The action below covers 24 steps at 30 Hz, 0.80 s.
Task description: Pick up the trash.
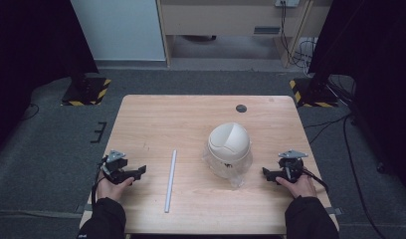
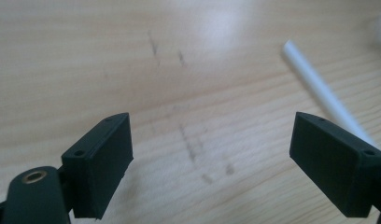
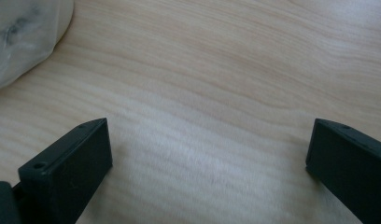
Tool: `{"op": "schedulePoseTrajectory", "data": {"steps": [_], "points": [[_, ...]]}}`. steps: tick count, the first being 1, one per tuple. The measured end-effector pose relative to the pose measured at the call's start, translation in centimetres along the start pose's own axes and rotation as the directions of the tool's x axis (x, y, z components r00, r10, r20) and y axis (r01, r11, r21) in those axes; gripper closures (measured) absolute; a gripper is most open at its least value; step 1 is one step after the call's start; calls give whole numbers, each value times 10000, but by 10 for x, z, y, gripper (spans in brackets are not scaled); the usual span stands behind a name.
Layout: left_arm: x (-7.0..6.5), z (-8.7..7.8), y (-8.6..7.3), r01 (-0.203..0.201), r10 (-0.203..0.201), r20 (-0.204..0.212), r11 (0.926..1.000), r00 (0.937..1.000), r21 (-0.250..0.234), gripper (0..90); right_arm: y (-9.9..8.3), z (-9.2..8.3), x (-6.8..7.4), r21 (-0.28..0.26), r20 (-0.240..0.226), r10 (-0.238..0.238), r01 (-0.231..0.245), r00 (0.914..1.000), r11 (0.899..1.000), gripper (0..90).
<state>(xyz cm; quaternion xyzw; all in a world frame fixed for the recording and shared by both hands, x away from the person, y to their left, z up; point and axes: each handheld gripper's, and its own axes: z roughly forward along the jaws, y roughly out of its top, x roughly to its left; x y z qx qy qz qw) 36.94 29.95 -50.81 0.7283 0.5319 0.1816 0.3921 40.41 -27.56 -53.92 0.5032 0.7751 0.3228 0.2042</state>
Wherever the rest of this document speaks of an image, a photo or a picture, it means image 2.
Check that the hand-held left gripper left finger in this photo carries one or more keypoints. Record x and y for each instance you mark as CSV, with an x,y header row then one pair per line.
x,y
98,174

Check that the white plastic tube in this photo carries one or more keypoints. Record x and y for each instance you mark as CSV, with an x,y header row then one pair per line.
x,y
316,84

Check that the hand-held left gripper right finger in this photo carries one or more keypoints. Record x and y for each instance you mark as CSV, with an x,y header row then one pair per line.
x,y
331,168

